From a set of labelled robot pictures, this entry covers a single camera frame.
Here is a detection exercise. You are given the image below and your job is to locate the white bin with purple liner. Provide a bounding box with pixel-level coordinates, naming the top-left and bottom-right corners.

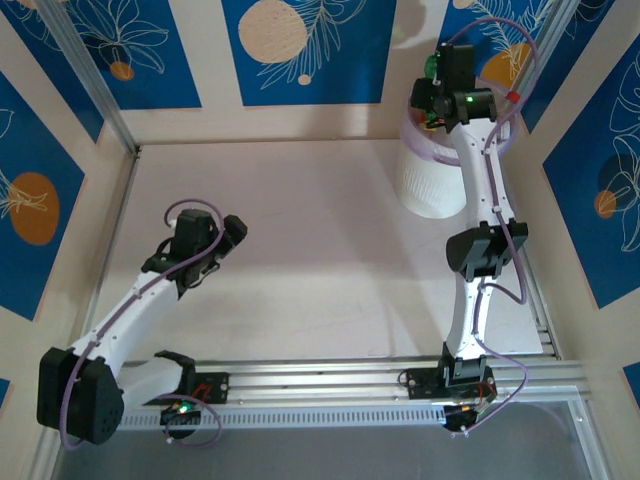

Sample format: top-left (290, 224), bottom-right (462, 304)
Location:
top-left (399, 74), bottom-right (522, 220)

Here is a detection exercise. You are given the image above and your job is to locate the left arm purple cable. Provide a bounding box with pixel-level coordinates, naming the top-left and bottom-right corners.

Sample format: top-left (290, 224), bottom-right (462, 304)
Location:
top-left (58, 198), bottom-right (227, 451)

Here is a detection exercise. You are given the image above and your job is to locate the aluminium frame post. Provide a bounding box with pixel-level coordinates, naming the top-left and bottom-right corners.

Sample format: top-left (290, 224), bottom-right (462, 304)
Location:
top-left (505, 0), bottom-right (589, 119)
top-left (35, 0), bottom-right (143, 156)

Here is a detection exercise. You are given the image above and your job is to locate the aluminium floor rail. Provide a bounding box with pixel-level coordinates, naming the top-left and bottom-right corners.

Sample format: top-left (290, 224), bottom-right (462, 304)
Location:
top-left (519, 244), bottom-right (560, 359)
top-left (74, 147), bottom-right (144, 371)

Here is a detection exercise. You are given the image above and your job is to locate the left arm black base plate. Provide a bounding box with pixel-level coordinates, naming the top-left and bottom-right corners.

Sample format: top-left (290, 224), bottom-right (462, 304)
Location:
top-left (138, 372), bottom-right (231, 406)

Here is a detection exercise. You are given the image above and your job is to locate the aluminium base rail beam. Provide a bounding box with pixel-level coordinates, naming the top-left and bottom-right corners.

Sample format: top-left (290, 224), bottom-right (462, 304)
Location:
top-left (44, 355), bottom-right (589, 416)

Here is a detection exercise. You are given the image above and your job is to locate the slotted grey cable duct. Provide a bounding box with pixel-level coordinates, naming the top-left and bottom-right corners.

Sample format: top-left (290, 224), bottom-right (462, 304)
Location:
top-left (62, 403), bottom-right (449, 432)

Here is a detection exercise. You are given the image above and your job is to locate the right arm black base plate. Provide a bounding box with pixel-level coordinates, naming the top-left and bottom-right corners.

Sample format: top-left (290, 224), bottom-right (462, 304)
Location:
top-left (403, 367), bottom-right (496, 401)

